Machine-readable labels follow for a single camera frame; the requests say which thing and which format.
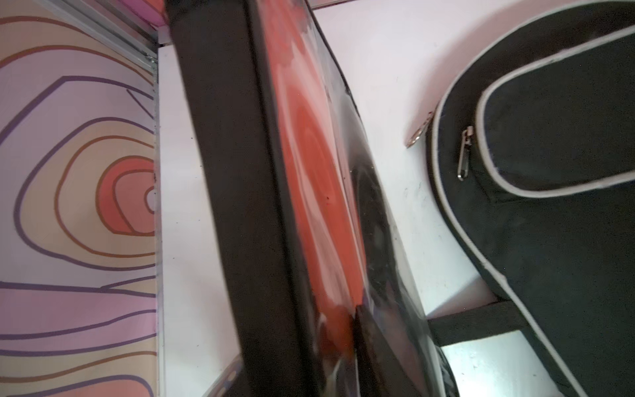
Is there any black paddle case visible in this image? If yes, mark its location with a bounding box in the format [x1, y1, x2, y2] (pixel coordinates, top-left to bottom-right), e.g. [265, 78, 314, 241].
[422, 1, 634, 396]

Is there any clear packaged red paddle set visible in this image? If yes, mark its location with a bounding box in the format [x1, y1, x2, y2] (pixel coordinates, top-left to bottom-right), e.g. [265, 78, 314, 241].
[165, 1, 458, 396]

